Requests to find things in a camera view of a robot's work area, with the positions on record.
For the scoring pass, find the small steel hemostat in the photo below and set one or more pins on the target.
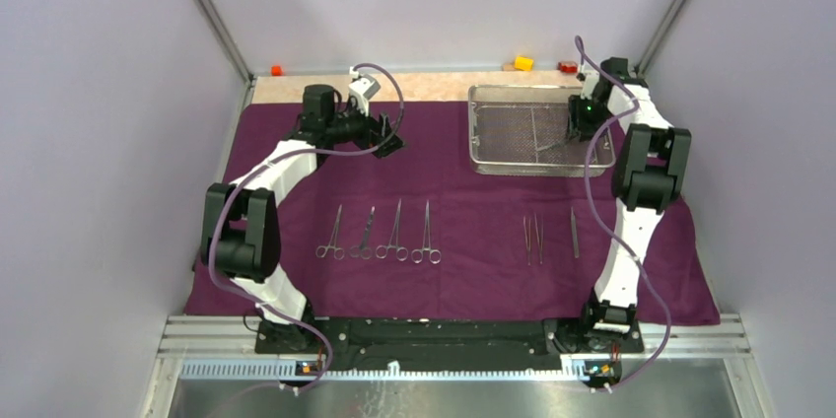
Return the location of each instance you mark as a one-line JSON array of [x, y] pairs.
[[332, 247]]

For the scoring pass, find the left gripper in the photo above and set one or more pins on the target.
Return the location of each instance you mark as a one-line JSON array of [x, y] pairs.
[[373, 131]]

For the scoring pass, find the yellow small block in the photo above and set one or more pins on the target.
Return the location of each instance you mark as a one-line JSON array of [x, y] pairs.
[[522, 63]]

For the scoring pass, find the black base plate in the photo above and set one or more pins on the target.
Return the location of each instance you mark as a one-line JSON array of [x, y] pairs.
[[447, 346]]

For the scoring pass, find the steel forceps clamp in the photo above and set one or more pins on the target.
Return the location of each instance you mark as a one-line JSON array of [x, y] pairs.
[[393, 245]]

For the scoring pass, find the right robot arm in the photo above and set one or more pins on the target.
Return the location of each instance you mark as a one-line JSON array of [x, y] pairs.
[[648, 176]]

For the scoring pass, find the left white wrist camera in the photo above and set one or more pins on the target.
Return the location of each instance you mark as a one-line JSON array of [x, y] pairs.
[[361, 89]]

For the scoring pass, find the red small block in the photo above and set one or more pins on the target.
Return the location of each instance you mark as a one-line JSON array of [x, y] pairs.
[[568, 67]]

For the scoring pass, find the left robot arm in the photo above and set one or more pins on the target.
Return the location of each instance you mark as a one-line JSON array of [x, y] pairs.
[[240, 242]]

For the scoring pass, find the metal mesh instrument tray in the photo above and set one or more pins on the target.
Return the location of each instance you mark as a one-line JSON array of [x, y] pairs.
[[513, 121]]

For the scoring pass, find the steel curved tweezers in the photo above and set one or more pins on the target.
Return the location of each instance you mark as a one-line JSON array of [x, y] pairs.
[[526, 222]]

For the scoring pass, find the purple cloth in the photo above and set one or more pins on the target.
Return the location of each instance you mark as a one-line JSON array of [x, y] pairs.
[[477, 224]]

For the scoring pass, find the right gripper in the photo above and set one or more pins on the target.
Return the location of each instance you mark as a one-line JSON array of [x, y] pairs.
[[576, 124]]

